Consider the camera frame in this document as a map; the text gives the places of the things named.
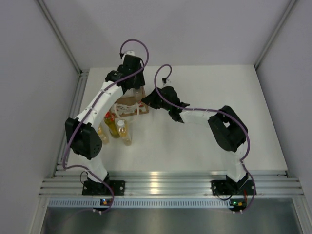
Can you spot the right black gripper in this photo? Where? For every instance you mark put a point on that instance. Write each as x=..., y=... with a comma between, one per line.
x=150, y=100

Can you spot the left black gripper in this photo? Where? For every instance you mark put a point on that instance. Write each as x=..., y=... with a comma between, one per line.
x=140, y=81

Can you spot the grey cap clear jar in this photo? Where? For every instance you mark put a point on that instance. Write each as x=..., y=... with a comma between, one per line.
x=138, y=94

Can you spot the burlap watermelon canvas bag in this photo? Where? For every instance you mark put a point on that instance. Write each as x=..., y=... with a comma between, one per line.
x=127, y=106

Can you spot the white cap amber bottle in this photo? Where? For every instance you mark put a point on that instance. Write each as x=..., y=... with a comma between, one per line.
x=123, y=131
x=102, y=134

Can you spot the red cap yellow bottle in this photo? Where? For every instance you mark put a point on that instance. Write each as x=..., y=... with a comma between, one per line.
x=110, y=122

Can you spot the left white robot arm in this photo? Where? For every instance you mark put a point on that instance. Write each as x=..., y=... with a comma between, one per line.
x=81, y=131

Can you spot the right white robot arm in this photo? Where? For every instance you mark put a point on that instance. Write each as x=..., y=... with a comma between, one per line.
x=230, y=133

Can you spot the left aluminium frame post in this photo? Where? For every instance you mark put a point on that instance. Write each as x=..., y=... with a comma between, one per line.
x=58, y=34

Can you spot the aluminium frame post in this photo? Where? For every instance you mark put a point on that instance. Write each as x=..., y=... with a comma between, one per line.
x=58, y=34
x=278, y=26

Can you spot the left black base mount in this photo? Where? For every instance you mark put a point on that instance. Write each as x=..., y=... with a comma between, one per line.
x=92, y=188

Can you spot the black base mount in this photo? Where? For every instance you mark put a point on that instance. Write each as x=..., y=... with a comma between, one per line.
x=221, y=190
x=92, y=188

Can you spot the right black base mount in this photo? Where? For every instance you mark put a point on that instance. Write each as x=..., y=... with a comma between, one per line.
x=221, y=190

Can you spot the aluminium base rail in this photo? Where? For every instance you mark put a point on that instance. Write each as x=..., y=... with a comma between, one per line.
x=274, y=184

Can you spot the white slotted cable duct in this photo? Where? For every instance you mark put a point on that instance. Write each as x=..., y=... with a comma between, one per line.
x=141, y=203

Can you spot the right aluminium frame post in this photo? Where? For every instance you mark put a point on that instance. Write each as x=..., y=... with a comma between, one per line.
x=278, y=26

